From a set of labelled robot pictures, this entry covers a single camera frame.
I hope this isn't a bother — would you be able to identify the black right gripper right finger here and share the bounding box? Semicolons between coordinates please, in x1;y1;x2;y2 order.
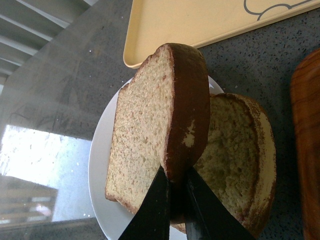
184;167;254;240

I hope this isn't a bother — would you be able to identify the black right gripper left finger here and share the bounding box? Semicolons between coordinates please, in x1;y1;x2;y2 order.
119;167;171;240

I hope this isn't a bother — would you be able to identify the white round plate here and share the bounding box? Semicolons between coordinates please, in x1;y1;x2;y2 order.
88;74;225;240

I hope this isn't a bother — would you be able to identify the bread slice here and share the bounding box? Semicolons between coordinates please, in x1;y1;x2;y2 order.
105;43;211;224
194;93;277;238

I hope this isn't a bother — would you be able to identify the brown wooden tray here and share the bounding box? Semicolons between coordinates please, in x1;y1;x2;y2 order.
290;49;320;240

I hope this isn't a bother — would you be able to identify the yellow bear tray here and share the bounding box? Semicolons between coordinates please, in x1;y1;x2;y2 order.
123;0;320;69

